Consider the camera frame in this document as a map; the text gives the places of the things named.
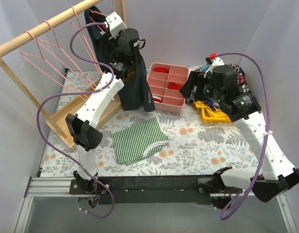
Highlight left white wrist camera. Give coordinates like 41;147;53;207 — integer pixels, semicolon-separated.
104;12;127;39

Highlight red sock top compartment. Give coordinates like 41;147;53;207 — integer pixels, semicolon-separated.
153;67;169;73

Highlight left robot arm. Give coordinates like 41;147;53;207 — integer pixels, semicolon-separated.
66;27;155;194

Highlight colourful comic print shorts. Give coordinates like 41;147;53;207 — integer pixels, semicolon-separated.
185;63;249;107

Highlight green white striped shorts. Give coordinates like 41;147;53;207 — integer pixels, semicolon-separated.
112;117;169;165

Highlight pink divided organizer box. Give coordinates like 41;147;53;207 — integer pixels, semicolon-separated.
147;63;189;113

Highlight red sock middle compartment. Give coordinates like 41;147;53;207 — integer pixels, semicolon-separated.
168;83;183;91

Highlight red white striped sock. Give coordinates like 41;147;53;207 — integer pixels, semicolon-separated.
153;95;162;102

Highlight pink wire hanger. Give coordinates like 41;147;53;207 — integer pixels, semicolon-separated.
20;31;88;100
36;20;101;91
70;6;97;61
89;0;115;23

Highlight wooden clothes rack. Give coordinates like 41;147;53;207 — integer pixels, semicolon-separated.
0;0;128;152

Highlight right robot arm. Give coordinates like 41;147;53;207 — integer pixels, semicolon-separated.
180;65;299;202

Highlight aluminium frame rail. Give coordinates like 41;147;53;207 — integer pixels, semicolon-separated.
16;177;297;233

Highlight dark navy shorts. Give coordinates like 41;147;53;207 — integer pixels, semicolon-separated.
84;5;156;113

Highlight yellow plastic tray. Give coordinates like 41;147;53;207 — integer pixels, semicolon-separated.
193;101;231;123

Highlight red sock compartment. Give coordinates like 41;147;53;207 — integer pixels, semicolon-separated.
153;67;169;73
168;83;183;91

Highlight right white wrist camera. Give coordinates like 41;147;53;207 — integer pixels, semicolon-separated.
204;53;224;78

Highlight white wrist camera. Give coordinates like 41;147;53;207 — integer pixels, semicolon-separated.
104;12;127;39
204;53;224;78

